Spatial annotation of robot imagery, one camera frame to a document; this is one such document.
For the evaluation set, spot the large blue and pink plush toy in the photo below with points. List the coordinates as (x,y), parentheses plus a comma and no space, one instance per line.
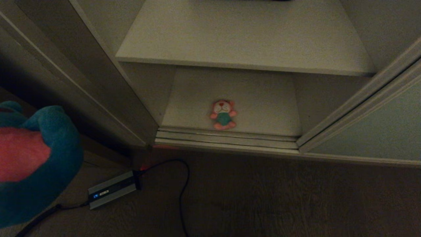
(49,138)

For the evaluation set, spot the sliding wardrobe door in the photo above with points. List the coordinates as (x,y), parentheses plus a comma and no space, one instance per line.
(378,128)

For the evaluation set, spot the white wardrobe shelf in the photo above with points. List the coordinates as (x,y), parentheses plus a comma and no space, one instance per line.
(243,36)

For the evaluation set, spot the small pink bear plush toy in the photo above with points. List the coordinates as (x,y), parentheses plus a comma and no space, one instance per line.
(223,115)

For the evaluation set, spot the grey power adapter box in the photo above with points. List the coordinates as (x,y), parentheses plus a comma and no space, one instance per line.
(111,190)

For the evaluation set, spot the wardrobe floor track rail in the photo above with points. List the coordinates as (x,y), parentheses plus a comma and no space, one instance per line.
(227,140)

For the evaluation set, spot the white wardrobe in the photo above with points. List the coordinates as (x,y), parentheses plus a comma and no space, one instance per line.
(98,65)

